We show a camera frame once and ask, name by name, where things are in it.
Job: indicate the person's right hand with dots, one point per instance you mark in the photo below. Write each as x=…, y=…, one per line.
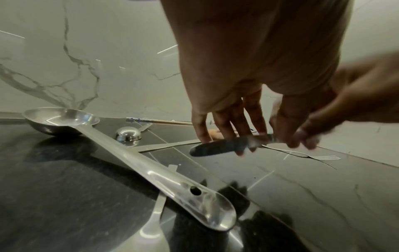
x=358, y=93

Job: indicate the person's left hand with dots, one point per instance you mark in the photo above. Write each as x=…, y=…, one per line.
x=249, y=49

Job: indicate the steel fork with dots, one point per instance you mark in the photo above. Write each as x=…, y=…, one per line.
x=327, y=157

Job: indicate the steel table knife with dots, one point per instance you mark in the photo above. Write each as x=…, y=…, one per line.
x=215, y=147

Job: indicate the blue-tipped bamboo chopstick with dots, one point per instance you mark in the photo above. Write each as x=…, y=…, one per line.
x=156, y=120

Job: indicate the steel spoon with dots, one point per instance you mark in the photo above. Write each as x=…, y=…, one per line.
x=168, y=145
x=152, y=228

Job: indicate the small steel round scoop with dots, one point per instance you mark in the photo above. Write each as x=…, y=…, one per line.
x=127, y=133

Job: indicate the large steel ladle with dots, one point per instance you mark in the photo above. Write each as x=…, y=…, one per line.
x=124, y=152

